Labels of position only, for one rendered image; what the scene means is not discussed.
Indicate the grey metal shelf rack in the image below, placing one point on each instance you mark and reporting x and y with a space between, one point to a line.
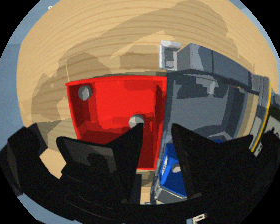
204 103

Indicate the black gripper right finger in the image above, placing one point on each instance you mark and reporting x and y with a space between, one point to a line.
200 158

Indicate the olive green case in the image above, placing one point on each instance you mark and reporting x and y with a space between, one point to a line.
272 123

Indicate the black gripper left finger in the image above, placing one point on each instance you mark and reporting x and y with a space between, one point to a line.
120 163

